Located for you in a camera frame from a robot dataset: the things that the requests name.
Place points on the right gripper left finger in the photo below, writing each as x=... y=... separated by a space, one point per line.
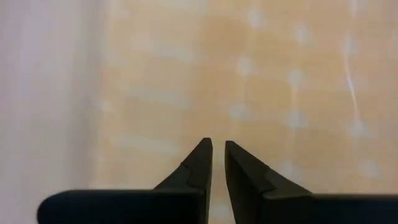
x=140 y=208

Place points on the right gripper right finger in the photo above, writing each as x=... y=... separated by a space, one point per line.
x=295 y=208

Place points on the orange checked towel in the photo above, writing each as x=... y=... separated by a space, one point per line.
x=280 y=62

